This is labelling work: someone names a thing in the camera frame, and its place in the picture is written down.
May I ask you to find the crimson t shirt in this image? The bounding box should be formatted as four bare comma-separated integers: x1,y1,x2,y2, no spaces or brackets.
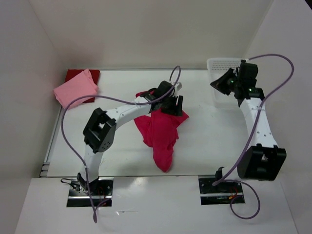
133,90,190,173

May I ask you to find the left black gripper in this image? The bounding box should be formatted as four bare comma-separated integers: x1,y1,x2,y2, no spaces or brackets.
160,94,183,117

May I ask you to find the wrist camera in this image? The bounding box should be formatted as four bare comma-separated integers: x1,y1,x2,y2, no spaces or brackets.
238,60,258,87
153,81,182,98

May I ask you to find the dark red t shirt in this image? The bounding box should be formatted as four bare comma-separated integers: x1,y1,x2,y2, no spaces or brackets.
64,69,101,104

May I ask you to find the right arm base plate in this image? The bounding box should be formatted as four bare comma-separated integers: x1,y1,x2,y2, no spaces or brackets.
198,176,245,205

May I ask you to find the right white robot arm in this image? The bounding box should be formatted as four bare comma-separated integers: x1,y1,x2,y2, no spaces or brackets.
211,68,287,192

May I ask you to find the pink t shirt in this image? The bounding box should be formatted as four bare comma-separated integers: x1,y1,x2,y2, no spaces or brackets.
53,69,99,110

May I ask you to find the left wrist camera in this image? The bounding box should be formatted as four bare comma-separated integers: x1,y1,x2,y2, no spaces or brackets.
153,81,182,98

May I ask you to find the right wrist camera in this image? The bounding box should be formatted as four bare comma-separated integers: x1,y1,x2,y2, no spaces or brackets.
238,60,258,87

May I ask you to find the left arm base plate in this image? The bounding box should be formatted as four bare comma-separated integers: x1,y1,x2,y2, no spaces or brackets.
61,177,114,208

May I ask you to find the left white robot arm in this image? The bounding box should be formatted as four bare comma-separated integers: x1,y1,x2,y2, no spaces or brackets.
77,91,183,195

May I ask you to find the white plastic basket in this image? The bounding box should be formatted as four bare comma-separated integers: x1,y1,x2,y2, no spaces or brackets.
206,56,247,109

